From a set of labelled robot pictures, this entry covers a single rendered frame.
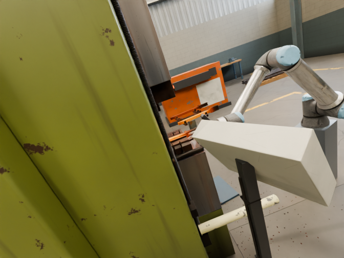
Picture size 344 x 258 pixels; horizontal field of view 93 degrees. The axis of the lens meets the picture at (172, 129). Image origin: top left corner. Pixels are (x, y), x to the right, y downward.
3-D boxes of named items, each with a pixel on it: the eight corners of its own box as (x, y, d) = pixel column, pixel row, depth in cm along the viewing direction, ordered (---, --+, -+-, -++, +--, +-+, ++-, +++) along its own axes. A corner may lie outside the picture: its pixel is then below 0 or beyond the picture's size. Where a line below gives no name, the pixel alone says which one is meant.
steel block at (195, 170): (203, 176, 147) (189, 132, 133) (221, 208, 111) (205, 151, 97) (144, 199, 144) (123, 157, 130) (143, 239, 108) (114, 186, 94)
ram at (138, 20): (163, 80, 118) (142, 18, 105) (171, 79, 81) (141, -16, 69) (107, 100, 116) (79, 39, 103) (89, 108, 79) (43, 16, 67)
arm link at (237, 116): (246, 126, 109) (244, 111, 106) (229, 132, 108) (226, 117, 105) (239, 122, 118) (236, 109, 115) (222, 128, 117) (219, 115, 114)
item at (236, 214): (273, 198, 91) (272, 191, 89) (281, 205, 86) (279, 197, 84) (199, 229, 89) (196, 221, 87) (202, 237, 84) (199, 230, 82)
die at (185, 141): (186, 141, 119) (183, 130, 116) (194, 152, 100) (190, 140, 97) (131, 162, 117) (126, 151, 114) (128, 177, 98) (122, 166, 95)
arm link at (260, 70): (260, 48, 120) (215, 130, 133) (273, 45, 108) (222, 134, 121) (272, 56, 123) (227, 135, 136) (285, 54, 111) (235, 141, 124)
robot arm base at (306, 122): (307, 118, 155) (306, 108, 152) (334, 120, 138) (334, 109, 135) (296, 126, 148) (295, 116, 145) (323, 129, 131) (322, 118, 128)
